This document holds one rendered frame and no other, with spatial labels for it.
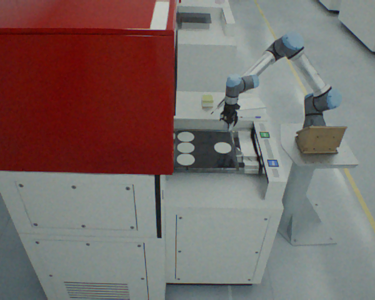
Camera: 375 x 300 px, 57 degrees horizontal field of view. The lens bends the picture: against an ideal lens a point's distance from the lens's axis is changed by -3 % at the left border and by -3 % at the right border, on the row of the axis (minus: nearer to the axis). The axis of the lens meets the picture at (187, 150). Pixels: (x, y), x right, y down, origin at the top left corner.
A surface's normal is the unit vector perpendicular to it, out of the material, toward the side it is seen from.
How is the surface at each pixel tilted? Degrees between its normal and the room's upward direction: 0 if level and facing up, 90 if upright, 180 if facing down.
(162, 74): 90
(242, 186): 0
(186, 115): 0
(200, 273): 90
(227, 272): 90
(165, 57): 90
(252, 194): 0
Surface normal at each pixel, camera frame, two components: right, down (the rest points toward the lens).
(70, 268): 0.00, 0.62
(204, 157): 0.03, -0.78
